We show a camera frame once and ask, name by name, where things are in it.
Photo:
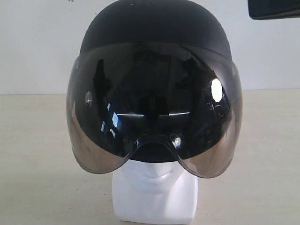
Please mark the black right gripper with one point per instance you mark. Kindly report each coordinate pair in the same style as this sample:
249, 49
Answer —
273, 9

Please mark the black helmet with tinted visor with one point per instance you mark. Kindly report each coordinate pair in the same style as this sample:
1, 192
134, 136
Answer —
154, 82

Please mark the white mannequin head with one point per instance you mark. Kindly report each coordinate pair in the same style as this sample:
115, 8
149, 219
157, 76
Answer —
154, 189

